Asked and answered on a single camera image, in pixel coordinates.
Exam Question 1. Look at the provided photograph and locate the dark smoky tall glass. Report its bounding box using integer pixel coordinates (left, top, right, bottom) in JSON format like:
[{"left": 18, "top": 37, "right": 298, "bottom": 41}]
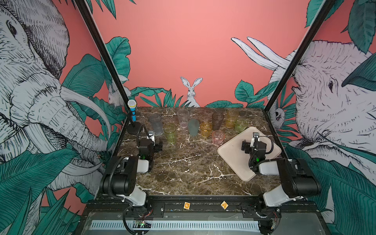
[{"left": 211, "top": 112, "right": 224, "bottom": 131}]

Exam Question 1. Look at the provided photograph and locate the yellow tall glass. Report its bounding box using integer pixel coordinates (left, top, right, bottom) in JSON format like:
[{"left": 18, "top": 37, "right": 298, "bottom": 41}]
[{"left": 225, "top": 108, "right": 239, "bottom": 128}]

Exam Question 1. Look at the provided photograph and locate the teal frosted glass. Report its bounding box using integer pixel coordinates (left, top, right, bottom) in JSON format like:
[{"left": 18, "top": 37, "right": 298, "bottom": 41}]
[{"left": 188, "top": 118, "right": 200, "bottom": 136}]

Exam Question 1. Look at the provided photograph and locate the toy microphone on black stand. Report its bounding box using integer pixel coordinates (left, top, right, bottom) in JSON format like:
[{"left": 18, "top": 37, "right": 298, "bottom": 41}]
[{"left": 127, "top": 99, "right": 142, "bottom": 135}]

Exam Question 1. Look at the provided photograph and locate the orange square tag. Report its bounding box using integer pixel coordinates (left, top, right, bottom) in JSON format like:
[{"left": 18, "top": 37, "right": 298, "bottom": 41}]
[{"left": 184, "top": 202, "right": 191, "bottom": 210}]

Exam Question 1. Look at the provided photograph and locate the left black frame post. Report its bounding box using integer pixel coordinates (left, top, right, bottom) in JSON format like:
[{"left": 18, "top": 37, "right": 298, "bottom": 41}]
[{"left": 74, "top": 0, "right": 130, "bottom": 111}]

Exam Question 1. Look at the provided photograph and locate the beige rectangular tray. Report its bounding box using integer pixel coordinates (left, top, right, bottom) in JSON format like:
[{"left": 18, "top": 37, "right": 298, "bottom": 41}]
[{"left": 217, "top": 126, "right": 282, "bottom": 182}]

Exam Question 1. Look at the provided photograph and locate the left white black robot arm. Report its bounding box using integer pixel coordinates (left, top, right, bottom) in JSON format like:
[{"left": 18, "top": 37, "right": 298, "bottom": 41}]
[{"left": 99, "top": 139, "right": 163, "bottom": 207}]

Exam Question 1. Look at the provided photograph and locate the clear tall glass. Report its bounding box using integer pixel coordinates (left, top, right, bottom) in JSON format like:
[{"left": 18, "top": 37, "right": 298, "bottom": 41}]
[{"left": 177, "top": 108, "right": 190, "bottom": 129}]

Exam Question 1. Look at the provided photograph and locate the pink short glass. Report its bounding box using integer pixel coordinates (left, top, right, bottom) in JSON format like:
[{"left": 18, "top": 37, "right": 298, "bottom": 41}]
[{"left": 212, "top": 130, "right": 225, "bottom": 146}]

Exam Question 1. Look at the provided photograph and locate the black frame post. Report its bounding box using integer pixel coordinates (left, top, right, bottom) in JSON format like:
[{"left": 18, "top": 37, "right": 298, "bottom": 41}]
[
  {"left": 74, "top": 0, "right": 130, "bottom": 111},
  {"left": 264, "top": 0, "right": 336, "bottom": 112}
]

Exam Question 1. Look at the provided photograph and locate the amber short glass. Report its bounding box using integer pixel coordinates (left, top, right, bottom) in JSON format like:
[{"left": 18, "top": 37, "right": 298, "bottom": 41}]
[{"left": 200, "top": 121, "right": 212, "bottom": 138}]

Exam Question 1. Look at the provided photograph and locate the right black frame post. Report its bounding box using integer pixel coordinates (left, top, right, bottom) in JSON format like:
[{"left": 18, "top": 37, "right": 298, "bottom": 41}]
[{"left": 264, "top": 0, "right": 336, "bottom": 112}]

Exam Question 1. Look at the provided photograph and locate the light green translucent glass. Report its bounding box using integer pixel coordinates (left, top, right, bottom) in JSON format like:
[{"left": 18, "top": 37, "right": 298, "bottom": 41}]
[{"left": 164, "top": 123, "right": 177, "bottom": 145}]

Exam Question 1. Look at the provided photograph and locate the green short glass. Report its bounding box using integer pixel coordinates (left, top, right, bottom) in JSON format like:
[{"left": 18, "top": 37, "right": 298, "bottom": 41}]
[{"left": 234, "top": 117, "right": 248, "bottom": 133}]

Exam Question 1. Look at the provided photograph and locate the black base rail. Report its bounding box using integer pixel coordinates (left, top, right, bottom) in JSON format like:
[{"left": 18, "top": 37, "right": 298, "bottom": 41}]
[{"left": 83, "top": 195, "right": 319, "bottom": 220}]

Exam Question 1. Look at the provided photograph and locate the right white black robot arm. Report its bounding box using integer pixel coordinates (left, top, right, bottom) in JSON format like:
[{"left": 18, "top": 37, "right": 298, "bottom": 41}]
[{"left": 241, "top": 137, "right": 321, "bottom": 209}]

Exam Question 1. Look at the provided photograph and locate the grey-blue translucent glass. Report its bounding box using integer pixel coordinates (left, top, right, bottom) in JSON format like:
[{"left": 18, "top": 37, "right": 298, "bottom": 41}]
[{"left": 149, "top": 114, "right": 164, "bottom": 136}]

